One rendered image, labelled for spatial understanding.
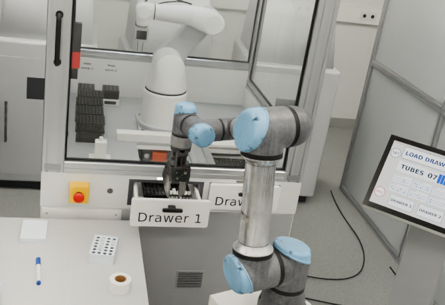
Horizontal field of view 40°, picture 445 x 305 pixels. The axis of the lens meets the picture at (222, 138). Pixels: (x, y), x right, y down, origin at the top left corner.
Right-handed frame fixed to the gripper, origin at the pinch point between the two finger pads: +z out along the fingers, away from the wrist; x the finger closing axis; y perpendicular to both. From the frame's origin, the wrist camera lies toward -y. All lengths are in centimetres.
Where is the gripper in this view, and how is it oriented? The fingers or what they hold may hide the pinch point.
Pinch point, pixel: (173, 193)
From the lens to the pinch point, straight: 222.1
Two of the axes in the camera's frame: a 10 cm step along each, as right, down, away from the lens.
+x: 9.7, 0.5, 2.3
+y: 1.9, 4.1, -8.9
